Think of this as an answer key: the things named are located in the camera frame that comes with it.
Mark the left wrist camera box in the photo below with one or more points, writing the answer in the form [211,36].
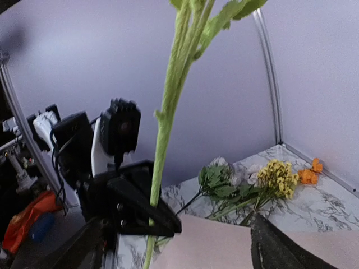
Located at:
[119,127]

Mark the red cloth outside cell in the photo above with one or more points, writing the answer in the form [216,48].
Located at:
[19,226]

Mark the yellow small flower bunch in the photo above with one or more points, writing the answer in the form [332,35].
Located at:
[275,181]

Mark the aluminium frame left post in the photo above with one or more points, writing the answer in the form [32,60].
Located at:
[23,125]

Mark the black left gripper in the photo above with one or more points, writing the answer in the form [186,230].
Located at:
[121,196]

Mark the white flower bunch green leaves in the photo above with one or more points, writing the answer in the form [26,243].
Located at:
[228,187]

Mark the aluminium frame post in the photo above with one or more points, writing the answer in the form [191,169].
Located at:
[23,125]
[273,83]

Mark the peach flower long green stem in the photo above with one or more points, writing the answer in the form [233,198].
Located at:
[194,30]

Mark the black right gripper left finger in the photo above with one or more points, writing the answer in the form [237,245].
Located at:
[72,245]

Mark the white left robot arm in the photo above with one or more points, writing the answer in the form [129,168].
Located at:
[41,126]

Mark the orange flower stem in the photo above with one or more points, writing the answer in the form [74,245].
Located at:
[311,175]

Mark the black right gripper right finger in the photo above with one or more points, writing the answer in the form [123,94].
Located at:
[271,248]

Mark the blue object outside cell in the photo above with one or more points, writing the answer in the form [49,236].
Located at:
[41,227]

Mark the aluminium frame right post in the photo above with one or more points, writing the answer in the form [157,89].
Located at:
[273,83]

